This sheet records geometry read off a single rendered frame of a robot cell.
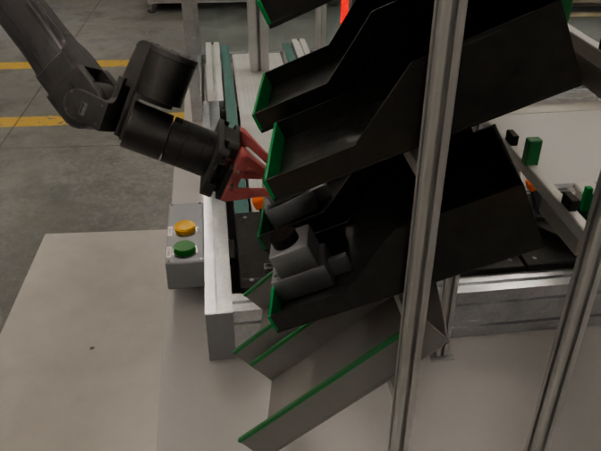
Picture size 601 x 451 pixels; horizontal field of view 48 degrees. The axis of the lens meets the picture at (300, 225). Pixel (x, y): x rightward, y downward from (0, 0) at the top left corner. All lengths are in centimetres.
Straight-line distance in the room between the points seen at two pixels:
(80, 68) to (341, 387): 47
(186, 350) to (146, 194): 225
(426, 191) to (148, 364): 71
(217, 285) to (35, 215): 228
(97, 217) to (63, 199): 27
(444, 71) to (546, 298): 75
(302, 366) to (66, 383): 44
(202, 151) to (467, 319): 60
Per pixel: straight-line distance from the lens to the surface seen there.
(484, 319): 122
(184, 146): 81
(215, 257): 124
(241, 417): 108
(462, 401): 112
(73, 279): 140
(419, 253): 61
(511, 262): 124
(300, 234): 72
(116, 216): 325
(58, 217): 332
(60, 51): 86
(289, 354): 91
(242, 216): 131
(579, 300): 72
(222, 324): 111
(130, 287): 135
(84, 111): 83
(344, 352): 85
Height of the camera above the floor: 167
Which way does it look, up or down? 33 degrees down
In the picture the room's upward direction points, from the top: straight up
